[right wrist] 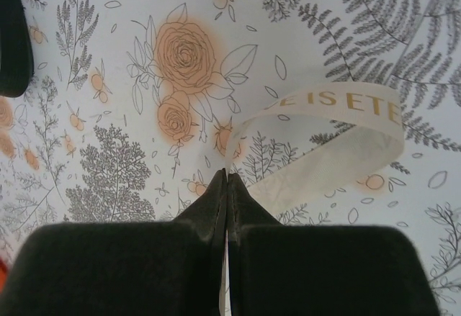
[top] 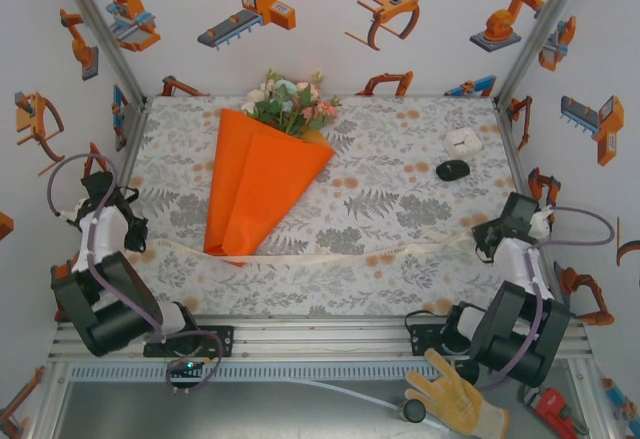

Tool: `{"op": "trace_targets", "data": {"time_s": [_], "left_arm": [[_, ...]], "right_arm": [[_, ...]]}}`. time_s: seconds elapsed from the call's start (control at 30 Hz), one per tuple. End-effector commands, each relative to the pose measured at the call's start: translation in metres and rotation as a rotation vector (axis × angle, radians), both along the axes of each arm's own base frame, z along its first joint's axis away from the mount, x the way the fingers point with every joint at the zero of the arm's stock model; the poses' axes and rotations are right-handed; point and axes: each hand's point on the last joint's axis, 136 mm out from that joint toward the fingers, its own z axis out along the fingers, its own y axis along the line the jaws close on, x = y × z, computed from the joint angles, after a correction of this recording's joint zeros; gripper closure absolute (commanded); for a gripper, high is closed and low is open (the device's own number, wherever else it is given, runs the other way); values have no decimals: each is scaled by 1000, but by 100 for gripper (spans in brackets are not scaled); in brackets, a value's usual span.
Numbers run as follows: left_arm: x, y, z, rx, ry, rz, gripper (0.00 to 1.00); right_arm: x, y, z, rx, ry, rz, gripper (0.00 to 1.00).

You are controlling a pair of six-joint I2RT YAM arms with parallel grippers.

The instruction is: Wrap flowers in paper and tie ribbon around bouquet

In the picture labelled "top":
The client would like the cream printed ribbon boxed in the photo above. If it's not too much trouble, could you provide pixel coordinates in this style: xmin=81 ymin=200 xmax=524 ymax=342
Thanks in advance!
xmin=142 ymin=228 xmax=481 ymax=268

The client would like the orange wrapping paper sheet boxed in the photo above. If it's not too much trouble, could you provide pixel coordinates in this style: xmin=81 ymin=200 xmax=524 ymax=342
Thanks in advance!
xmin=203 ymin=107 xmax=335 ymax=268

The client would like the artificial flower bouquet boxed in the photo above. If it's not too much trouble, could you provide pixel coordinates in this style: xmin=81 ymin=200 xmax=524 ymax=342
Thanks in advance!
xmin=241 ymin=68 xmax=342 ymax=140

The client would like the black oval mouse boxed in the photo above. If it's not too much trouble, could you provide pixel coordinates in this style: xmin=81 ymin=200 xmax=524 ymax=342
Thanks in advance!
xmin=435 ymin=158 xmax=472 ymax=181

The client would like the white square clock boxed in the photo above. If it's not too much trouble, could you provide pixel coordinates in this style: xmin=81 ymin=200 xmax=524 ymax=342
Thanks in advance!
xmin=444 ymin=127 xmax=483 ymax=154

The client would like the floral patterned tablecloth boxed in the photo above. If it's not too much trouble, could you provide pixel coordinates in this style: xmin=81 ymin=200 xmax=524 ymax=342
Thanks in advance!
xmin=92 ymin=94 xmax=559 ymax=318

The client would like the small circuit board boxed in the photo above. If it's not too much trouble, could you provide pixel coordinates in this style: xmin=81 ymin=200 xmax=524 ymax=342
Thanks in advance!
xmin=166 ymin=358 xmax=206 ymax=395

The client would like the yellow work glove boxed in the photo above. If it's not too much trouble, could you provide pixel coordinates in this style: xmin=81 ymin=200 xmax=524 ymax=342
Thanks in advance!
xmin=404 ymin=348 xmax=511 ymax=438

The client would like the red pipe wrench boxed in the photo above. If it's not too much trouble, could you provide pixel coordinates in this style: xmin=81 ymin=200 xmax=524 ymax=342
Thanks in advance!
xmin=523 ymin=387 xmax=591 ymax=438

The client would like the white plastic tube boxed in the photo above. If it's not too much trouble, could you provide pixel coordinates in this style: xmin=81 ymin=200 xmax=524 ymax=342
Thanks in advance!
xmin=272 ymin=378 xmax=454 ymax=433

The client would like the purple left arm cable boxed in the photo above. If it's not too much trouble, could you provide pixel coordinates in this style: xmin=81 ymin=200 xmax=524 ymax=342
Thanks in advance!
xmin=46 ymin=153 xmax=224 ymax=396

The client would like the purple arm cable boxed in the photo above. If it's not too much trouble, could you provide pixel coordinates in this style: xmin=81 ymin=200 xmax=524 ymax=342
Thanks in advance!
xmin=46 ymin=153 xmax=224 ymax=396
xmin=474 ymin=206 xmax=616 ymax=393

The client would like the aluminium side rail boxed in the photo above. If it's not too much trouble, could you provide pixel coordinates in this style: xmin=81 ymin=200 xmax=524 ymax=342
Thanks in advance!
xmin=492 ymin=98 xmax=569 ymax=320
xmin=74 ymin=98 xmax=151 ymax=321

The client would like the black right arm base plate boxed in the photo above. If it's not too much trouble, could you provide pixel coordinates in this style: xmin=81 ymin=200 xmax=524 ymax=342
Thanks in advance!
xmin=409 ymin=322 xmax=476 ymax=361

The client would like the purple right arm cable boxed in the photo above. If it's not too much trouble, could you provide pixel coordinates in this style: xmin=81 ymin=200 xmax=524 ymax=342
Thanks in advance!
xmin=474 ymin=206 xmax=616 ymax=393

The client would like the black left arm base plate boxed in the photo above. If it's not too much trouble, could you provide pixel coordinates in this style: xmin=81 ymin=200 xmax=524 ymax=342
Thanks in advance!
xmin=143 ymin=325 xmax=236 ymax=359

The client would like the aluminium table edge rail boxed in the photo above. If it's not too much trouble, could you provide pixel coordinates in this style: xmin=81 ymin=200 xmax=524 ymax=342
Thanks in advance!
xmin=47 ymin=314 xmax=594 ymax=363

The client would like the aluminium frame post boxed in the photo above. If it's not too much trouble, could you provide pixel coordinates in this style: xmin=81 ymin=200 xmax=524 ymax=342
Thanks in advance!
xmin=49 ymin=0 xmax=149 ymax=105
xmin=494 ymin=0 xmax=594 ymax=105

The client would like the grey slotted cable duct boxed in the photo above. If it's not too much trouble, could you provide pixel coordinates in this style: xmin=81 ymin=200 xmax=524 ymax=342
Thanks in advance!
xmin=67 ymin=363 xmax=571 ymax=383

